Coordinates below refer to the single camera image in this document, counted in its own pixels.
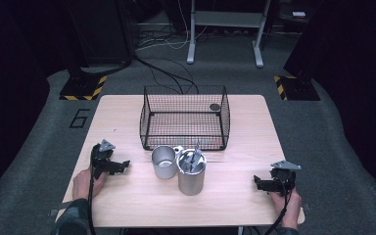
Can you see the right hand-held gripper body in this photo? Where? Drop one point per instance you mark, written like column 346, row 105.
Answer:
column 283, row 178

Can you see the white metal desk frame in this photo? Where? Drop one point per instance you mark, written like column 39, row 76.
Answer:
column 228, row 19

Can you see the steel tumbler with straw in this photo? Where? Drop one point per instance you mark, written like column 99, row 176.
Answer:
column 192, row 178

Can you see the black cabinet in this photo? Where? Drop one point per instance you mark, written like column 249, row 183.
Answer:
column 101, row 32

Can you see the person's left hand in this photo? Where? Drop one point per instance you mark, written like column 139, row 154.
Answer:
column 84, row 182

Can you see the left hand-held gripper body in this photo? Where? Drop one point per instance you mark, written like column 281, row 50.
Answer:
column 102, row 160

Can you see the grey tape strip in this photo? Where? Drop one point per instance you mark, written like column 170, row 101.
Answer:
column 57, row 210
column 306, row 207

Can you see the white mug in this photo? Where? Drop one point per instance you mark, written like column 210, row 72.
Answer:
column 164, row 163

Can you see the person's right hand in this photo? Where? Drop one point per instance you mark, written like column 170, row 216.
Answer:
column 290, row 207

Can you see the black round disc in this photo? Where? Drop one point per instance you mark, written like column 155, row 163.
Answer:
column 214, row 107

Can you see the small white box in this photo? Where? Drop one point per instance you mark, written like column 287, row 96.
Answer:
column 298, row 14

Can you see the black hazard-striped stand base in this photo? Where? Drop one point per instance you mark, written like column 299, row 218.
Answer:
column 81, row 88
column 297, row 88

